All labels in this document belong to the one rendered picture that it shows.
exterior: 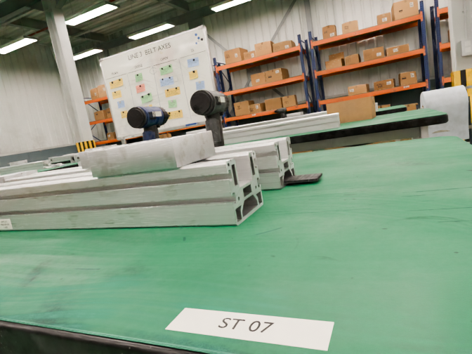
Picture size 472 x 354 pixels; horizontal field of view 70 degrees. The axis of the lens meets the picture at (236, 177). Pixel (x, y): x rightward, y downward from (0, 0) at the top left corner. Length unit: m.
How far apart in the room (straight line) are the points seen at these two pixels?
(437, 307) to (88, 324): 0.24
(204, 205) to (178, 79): 3.51
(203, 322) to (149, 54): 3.98
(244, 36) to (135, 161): 11.54
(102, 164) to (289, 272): 0.34
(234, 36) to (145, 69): 8.20
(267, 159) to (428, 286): 0.39
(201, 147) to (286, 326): 0.34
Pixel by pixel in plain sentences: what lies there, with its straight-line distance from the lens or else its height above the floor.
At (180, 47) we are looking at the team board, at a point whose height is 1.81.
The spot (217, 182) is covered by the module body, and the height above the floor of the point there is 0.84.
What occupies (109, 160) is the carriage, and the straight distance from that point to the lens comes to 0.53.
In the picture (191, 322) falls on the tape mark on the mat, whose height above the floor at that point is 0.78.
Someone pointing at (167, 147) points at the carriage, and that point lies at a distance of 0.46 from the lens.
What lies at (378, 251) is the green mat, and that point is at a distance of 0.32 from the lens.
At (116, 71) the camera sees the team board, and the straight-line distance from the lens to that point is 4.47.
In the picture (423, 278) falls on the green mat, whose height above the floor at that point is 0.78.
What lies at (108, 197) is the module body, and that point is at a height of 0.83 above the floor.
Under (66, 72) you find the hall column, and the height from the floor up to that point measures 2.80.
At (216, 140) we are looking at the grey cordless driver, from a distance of 0.82.
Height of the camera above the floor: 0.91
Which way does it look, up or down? 9 degrees down
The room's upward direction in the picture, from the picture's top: 10 degrees counter-clockwise
